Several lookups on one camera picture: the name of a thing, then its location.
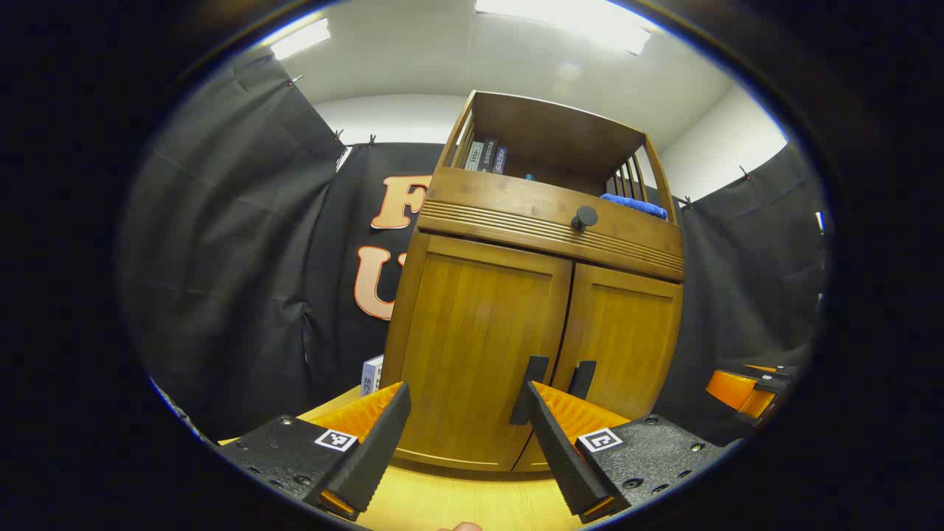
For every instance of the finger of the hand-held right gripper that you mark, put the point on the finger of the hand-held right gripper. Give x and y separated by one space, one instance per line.
737 389

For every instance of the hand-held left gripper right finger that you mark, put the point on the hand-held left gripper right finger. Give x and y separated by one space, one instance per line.
560 450

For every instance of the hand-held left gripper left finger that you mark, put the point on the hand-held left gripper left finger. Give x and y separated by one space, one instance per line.
376 450

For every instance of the wooden cabinet door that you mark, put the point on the wooden cabinet door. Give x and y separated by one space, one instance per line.
627 339
472 332

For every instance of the wooden double-door shoe cabinet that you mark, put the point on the wooden double-door shoe cabinet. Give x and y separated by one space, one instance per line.
516 192

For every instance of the wooden ribbed cabinet drawer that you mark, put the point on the wooden ribbed cabinet drawer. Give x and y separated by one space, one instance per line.
509 203

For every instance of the small white blue box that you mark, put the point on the small white blue box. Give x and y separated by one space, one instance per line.
372 375

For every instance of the blue folded towel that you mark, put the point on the blue folded towel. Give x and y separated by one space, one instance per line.
634 205

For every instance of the round black drawer knob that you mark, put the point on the round black drawer knob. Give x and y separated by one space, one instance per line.
585 217

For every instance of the black backdrop cloth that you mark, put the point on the black backdrop cloth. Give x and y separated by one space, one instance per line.
236 258

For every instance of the blue book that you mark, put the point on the blue book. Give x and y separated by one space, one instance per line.
500 159

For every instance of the pale grey book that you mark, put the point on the pale grey book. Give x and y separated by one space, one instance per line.
474 155

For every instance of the long ceiling light strip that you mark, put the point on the long ceiling light strip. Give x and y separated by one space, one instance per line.
301 38

